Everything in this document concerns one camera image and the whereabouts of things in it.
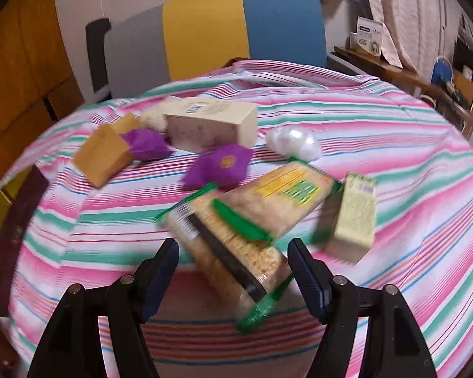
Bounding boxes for clear plastic ball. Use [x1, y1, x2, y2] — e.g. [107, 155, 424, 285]
[266, 125, 322, 162]

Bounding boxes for small green beige carton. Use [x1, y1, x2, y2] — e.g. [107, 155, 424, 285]
[312, 172, 377, 264]

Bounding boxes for black rolled mat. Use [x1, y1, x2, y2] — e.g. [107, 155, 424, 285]
[85, 17, 112, 93]

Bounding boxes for blue white fan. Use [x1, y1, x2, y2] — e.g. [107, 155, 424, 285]
[431, 55, 453, 86]

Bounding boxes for yellow sponge block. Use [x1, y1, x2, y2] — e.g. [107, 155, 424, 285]
[72, 124, 133, 189]
[112, 113, 142, 135]

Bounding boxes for cracker pack green ends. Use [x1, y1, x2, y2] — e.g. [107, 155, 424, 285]
[155, 183, 293, 335]

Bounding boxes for wooden wardrobe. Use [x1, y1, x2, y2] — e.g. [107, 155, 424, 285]
[0, 0, 84, 180]

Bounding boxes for gold metal tin box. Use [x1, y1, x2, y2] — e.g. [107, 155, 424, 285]
[0, 165, 49, 318]

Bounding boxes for cream knitted sock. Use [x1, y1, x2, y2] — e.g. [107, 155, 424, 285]
[139, 96, 181, 133]

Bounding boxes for striped pink green tablecloth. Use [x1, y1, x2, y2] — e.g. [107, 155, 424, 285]
[6, 60, 473, 377]

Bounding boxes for wooden side shelf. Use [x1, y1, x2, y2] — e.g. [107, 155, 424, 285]
[332, 46, 473, 127]

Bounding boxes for purple paper flower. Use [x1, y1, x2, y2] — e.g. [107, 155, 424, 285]
[182, 143, 254, 188]
[120, 129, 172, 161]

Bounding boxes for white box on shelf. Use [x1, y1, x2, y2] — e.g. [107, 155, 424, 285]
[355, 16, 383, 57]

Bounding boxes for grey yellow blue chair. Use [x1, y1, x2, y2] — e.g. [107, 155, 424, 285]
[104, 0, 327, 98]

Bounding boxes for large beige carton box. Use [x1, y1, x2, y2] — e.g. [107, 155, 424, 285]
[162, 97, 258, 153]

